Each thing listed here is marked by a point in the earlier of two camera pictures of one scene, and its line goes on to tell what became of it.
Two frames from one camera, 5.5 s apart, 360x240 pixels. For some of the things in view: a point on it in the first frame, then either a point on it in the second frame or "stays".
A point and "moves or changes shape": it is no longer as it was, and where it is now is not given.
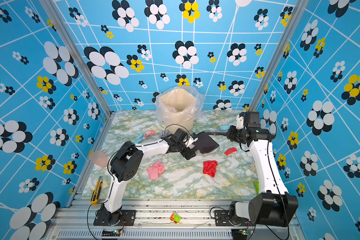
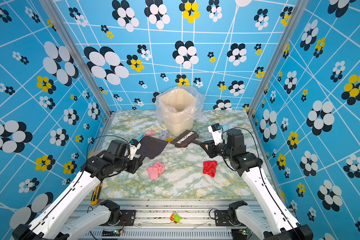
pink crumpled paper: [157, 168] stays
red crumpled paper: [209, 167] stays
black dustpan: [205, 143] moves or changes shape
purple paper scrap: [163, 134] stays
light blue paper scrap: [138, 139] stays
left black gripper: [191, 155] to [135, 165]
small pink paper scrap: [149, 133] stays
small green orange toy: [175, 218] stays
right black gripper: [231, 134] to [211, 149]
